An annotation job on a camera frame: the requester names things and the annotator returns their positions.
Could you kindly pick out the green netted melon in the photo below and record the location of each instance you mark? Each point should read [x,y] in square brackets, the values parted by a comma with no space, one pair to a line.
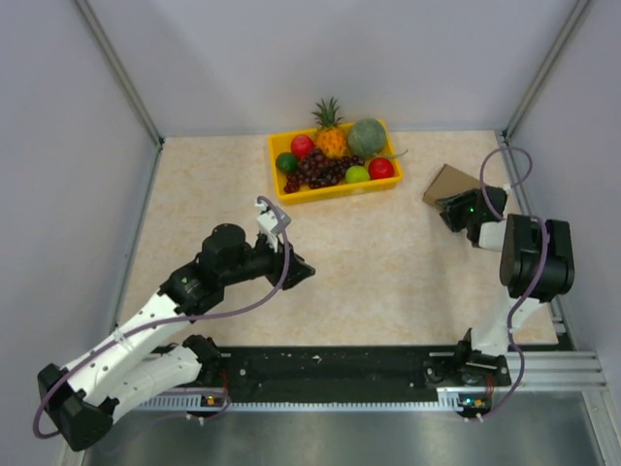
[366,137]

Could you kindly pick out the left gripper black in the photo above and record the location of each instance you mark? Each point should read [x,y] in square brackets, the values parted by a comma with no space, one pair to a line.
[297,269]

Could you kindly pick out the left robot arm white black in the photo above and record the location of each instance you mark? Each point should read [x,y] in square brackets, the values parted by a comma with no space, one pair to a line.
[88,395]

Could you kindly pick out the light green apple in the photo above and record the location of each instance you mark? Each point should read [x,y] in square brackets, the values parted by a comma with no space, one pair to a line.
[357,174]

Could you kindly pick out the red tomato fruit front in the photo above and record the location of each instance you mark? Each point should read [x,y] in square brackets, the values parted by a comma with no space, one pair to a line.
[381,168]

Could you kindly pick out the pineapple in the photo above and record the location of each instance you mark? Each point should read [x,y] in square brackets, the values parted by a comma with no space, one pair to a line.
[330,136]

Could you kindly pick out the left aluminium frame post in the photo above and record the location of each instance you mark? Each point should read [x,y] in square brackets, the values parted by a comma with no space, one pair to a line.
[117,69]

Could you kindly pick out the brown cardboard box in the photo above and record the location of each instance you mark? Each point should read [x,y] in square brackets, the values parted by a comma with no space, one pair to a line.
[448,182]

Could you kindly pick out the aluminium frame post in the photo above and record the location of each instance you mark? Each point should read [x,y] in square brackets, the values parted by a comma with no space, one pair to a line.
[117,69]
[577,15]

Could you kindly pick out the purple grape bunch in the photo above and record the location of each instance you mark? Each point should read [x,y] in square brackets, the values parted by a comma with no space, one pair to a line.
[317,170]

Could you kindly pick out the yellow plastic tray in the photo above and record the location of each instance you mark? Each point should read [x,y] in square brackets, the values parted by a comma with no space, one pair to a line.
[280,142]

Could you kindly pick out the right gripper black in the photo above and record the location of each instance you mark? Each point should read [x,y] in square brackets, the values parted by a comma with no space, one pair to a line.
[454,206]

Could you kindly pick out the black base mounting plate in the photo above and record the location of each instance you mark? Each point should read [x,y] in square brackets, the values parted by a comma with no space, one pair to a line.
[356,375]

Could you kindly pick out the red apple at back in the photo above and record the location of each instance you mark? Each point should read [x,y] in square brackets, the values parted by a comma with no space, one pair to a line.
[301,145]

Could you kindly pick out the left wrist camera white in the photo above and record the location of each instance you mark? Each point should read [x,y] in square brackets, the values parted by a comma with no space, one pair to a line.
[271,223]

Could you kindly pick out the dark green lime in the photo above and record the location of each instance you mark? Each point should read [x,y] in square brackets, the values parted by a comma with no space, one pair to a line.
[287,162]

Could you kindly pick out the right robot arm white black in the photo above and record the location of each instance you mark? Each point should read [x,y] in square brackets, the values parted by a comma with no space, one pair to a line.
[536,261]

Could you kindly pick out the white cable duct strip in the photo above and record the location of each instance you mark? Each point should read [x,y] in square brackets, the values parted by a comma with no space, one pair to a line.
[443,400]

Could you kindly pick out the right aluminium frame post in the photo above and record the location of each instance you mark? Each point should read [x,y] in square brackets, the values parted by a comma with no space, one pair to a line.
[577,15]

